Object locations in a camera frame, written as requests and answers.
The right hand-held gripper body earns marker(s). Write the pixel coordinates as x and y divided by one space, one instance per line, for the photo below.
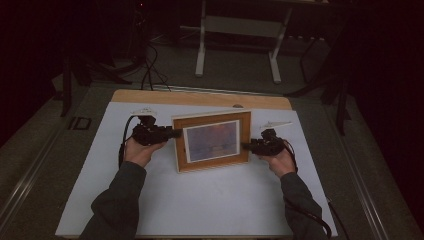
270 148

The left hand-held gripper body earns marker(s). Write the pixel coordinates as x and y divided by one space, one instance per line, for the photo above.
146 135

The wooden picture frame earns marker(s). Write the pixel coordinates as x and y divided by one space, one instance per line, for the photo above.
213 141

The person's left hand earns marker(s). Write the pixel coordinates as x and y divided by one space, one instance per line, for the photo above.
140 153

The person's right hand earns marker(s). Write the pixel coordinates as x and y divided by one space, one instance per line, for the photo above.
281 165

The white table mat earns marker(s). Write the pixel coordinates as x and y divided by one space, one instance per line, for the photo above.
216 206

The black metal stand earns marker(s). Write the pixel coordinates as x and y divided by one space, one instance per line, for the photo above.
66 90
341 100

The white metal stand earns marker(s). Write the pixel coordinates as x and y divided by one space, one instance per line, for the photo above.
240 26

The aluminium floor rail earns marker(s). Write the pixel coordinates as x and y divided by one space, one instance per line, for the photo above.
363 186
23 183

